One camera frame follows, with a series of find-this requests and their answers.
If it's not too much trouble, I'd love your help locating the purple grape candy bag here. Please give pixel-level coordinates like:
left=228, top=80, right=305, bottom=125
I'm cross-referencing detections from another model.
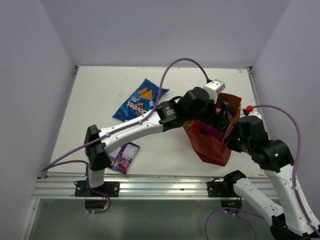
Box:
left=200, top=101, right=232, bottom=141

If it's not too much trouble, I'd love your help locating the red brown paper bag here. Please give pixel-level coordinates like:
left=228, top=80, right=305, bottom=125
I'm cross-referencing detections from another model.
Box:
left=184, top=93, right=242, bottom=166

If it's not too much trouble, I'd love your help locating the blue Doritos chips bag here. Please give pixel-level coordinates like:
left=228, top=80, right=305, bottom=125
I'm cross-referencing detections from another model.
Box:
left=112, top=78, right=169, bottom=122

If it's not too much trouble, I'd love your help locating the purple cookie packet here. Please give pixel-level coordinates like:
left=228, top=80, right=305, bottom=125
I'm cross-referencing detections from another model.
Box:
left=109, top=142, right=140, bottom=175

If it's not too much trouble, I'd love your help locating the red snack bag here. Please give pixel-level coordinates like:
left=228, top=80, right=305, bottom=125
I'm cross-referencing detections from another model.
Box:
left=183, top=120, right=203, bottom=134

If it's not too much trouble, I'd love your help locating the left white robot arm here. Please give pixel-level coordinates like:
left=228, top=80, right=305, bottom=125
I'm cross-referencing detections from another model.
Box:
left=84, top=87, right=230, bottom=197

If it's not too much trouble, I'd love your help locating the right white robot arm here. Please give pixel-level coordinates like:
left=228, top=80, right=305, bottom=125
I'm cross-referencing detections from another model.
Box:
left=222, top=115, right=320, bottom=240

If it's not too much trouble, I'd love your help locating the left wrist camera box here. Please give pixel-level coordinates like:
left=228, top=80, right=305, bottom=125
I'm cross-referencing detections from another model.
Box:
left=203, top=79, right=226, bottom=99

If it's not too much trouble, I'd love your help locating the aluminium table rail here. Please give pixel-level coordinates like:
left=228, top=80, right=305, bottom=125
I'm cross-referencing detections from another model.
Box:
left=32, top=173, right=281, bottom=201

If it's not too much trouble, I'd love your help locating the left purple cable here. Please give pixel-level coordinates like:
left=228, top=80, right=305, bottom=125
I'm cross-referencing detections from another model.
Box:
left=41, top=58, right=212, bottom=216

